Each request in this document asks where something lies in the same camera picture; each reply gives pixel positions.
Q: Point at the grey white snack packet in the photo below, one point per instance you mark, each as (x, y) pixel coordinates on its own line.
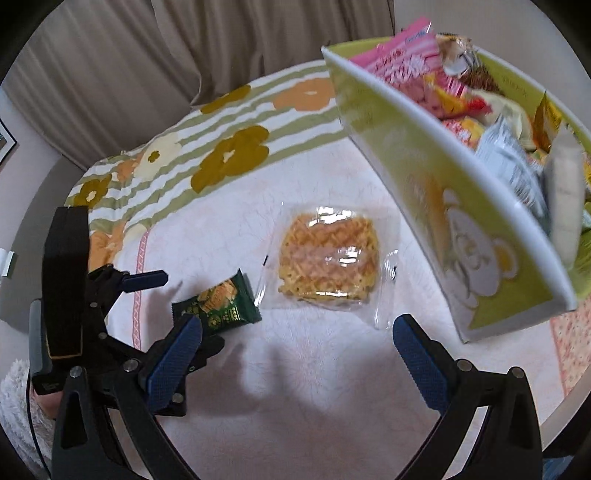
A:
(508, 161)

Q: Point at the white wall switch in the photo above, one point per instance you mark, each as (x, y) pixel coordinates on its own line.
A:
(5, 263)

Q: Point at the beige curtain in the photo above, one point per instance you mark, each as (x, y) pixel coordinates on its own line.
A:
(138, 46)

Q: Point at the yellow red snack packet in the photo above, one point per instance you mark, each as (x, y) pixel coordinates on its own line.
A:
(455, 104)

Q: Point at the cream snack packet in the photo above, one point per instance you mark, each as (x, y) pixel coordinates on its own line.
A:
(505, 110)

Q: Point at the person's left forearm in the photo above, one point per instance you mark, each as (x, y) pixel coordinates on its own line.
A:
(18, 406)

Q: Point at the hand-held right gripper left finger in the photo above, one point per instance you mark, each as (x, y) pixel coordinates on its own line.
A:
(175, 360)

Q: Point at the dark green snack packet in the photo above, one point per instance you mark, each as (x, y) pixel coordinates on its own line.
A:
(217, 304)

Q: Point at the chocolate cake snack packet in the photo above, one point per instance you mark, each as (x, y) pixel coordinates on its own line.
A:
(480, 78)

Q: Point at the pink snack packet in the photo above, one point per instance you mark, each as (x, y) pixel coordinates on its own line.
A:
(401, 64)

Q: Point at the green yellow cardboard box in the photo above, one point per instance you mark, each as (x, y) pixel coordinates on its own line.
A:
(415, 207)

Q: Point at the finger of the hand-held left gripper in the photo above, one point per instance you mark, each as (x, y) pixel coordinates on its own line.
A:
(207, 350)
(145, 280)

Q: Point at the gold yellow snack packet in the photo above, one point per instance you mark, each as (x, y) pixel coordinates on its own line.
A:
(547, 120)

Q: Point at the floral striped blanket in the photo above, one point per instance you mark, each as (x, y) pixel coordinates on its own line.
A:
(231, 152)

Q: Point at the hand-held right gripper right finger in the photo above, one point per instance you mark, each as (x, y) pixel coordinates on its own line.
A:
(420, 364)

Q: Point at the plain white snack packet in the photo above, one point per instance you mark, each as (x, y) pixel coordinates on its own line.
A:
(565, 198)

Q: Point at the pink floral cloth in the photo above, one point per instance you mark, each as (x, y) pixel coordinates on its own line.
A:
(570, 346)

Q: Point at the clear packet crispy noodle cake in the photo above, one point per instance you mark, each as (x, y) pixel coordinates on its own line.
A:
(328, 263)

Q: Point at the framed wall picture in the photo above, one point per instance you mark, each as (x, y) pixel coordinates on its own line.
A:
(5, 138)

